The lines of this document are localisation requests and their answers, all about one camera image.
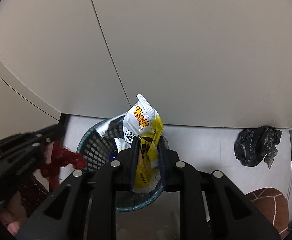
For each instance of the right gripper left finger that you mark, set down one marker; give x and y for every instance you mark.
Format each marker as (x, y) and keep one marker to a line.
(83, 206)

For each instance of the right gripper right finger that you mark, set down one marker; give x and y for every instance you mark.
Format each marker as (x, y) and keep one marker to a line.
(211, 206)

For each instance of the red mesh net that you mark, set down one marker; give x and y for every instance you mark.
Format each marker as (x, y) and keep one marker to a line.
(56, 157)

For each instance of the yellow snack wrapper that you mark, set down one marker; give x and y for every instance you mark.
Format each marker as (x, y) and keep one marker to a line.
(143, 122)

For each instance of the dark blue snack bag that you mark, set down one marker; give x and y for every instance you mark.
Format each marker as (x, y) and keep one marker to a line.
(113, 156)

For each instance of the teal mesh trash basket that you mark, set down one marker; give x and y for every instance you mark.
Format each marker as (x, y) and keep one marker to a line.
(96, 145)

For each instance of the person left hand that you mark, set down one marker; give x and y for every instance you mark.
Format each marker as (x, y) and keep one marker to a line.
(13, 216)

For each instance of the brown patterned slipper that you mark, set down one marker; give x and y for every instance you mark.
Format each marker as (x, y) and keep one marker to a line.
(274, 206)

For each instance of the black plastic bag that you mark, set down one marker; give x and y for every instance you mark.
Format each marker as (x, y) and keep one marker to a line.
(254, 145)

